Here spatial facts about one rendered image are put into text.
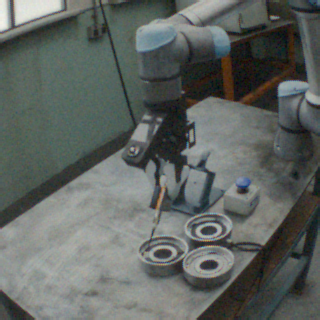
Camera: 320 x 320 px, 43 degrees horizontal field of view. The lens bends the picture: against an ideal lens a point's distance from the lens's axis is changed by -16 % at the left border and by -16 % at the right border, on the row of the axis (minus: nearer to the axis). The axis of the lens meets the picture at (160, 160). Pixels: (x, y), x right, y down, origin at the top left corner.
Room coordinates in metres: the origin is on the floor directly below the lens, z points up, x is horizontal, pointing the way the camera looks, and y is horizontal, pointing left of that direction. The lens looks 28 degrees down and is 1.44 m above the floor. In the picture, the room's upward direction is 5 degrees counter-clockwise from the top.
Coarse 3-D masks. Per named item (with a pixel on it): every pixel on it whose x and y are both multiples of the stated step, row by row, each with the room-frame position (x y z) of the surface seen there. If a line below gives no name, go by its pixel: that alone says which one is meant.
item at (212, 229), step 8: (200, 216) 0.85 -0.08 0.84; (208, 216) 0.86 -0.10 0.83; (216, 216) 0.85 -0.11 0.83; (224, 216) 0.84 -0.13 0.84; (192, 224) 0.84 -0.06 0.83; (208, 224) 0.83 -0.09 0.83; (232, 224) 0.80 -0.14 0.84; (200, 232) 0.81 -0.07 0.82; (208, 232) 0.83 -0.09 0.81; (216, 232) 0.81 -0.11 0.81; (192, 240) 0.77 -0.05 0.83; (200, 240) 0.76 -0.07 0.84; (208, 240) 0.76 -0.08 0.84; (216, 240) 0.76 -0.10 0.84; (224, 240) 0.76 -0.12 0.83; (192, 248) 0.78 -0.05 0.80
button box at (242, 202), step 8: (232, 192) 0.93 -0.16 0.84; (240, 192) 0.92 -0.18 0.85; (248, 192) 0.92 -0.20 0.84; (256, 192) 0.91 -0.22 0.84; (224, 200) 0.92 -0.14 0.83; (232, 200) 0.91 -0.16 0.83; (240, 200) 0.89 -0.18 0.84; (248, 200) 0.88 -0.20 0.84; (256, 200) 0.92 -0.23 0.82; (224, 208) 0.92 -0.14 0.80; (232, 208) 0.91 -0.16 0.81; (240, 208) 0.89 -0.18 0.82; (248, 208) 0.88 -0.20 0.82
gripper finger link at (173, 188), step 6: (168, 168) 0.80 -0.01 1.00; (186, 168) 0.83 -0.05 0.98; (168, 174) 0.80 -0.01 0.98; (174, 174) 0.79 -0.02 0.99; (186, 174) 0.83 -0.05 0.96; (168, 180) 0.80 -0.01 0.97; (174, 180) 0.79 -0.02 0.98; (168, 186) 0.80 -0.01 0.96; (174, 186) 0.79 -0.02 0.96; (168, 192) 0.80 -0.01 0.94; (174, 192) 0.79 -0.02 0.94; (174, 198) 0.80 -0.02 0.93
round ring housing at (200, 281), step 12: (192, 252) 0.72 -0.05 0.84; (204, 252) 0.73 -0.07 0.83; (216, 252) 0.72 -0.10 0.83; (228, 252) 0.71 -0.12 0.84; (204, 264) 0.70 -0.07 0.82; (216, 264) 0.69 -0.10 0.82; (228, 264) 0.68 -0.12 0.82; (192, 276) 0.64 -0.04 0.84; (204, 276) 0.63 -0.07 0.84; (216, 276) 0.63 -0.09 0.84; (228, 276) 0.65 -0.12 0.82
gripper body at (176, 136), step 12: (180, 96) 0.85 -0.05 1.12; (156, 108) 0.80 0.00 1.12; (168, 108) 0.80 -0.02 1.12; (180, 108) 0.84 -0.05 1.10; (180, 120) 0.84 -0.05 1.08; (192, 120) 0.85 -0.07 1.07; (168, 132) 0.80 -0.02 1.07; (180, 132) 0.81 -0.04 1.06; (168, 144) 0.79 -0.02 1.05; (180, 144) 0.83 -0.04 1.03; (192, 144) 0.84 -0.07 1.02; (156, 156) 0.81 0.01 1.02; (168, 156) 0.79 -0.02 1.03
